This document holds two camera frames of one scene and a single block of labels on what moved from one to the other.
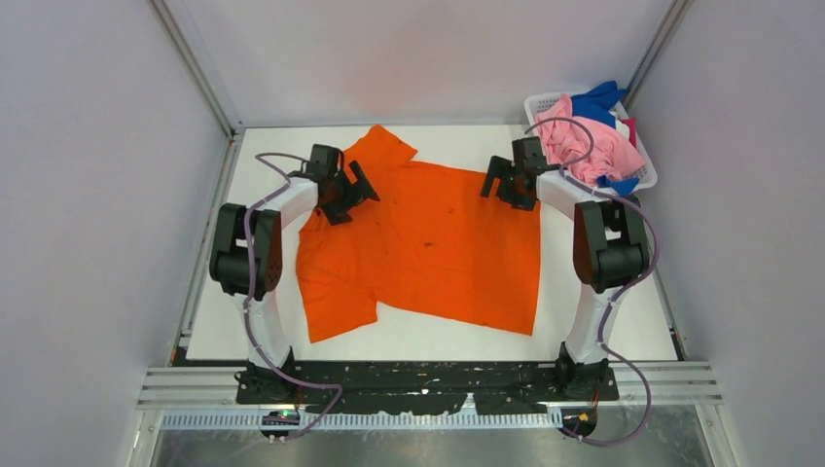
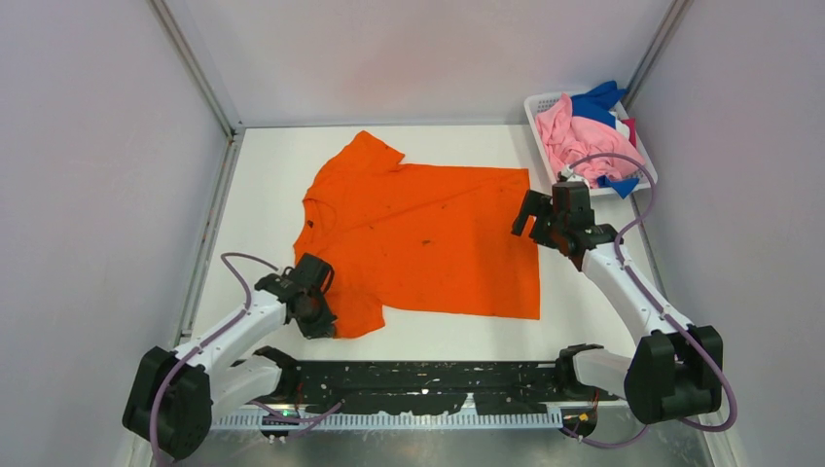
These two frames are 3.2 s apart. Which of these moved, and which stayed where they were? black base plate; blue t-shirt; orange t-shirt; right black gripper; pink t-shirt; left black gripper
Moved: left black gripper; right black gripper
Stayed: black base plate; pink t-shirt; orange t-shirt; blue t-shirt
